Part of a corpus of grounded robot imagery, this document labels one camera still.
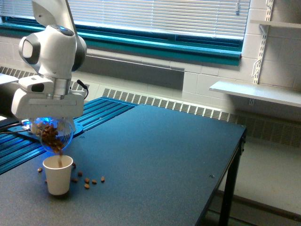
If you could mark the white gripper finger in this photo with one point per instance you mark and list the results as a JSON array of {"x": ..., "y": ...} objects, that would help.
[{"x": 36, "y": 127}]

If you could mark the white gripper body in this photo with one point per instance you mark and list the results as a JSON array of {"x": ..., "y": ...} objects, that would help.
[{"x": 39, "y": 96}]

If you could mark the clear plastic cup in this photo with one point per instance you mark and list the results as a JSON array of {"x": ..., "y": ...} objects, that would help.
[{"x": 64, "y": 127}]

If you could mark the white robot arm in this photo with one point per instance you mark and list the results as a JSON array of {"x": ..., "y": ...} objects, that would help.
[{"x": 54, "y": 54}]

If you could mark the brown almonds in clear cup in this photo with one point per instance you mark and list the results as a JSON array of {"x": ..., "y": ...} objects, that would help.
[{"x": 48, "y": 137}]

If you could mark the white desk corner at left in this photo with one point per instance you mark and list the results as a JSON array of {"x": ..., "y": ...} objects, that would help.
[{"x": 5, "y": 79}]

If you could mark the white paper cup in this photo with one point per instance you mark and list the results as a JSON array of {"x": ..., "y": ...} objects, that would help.
[{"x": 58, "y": 173}]

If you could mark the black table leg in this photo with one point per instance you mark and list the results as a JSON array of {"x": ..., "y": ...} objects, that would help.
[{"x": 230, "y": 184}]

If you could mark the white window blinds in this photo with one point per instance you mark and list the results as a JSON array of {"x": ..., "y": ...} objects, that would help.
[{"x": 207, "y": 18}]

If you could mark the baseboard radiator vent cover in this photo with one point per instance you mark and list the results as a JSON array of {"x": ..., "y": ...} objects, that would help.
[{"x": 278, "y": 131}]

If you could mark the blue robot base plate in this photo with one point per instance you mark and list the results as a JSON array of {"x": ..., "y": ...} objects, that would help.
[{"x": 75, "y": 130}]

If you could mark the blue slotted aluminium rail bed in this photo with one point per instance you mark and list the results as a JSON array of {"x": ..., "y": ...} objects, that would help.
[{"x": 16, "y": 149}]

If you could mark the white shelf bracket rail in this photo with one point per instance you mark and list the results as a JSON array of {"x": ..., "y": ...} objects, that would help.
[{"x": 258, "y": 63}]

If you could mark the lower white wall shelf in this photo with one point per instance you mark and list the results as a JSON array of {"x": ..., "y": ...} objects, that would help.
[{"x": 259, "y": 92}]

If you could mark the white wall shelf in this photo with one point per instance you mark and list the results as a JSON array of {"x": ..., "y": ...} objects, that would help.
[
  {"x": 259, "y": 92},
  {"x": 275, "y": 23}
]

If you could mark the upper white wall shelf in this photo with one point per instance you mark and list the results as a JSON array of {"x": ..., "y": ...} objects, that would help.
[{"x": 275, "y": 23}]

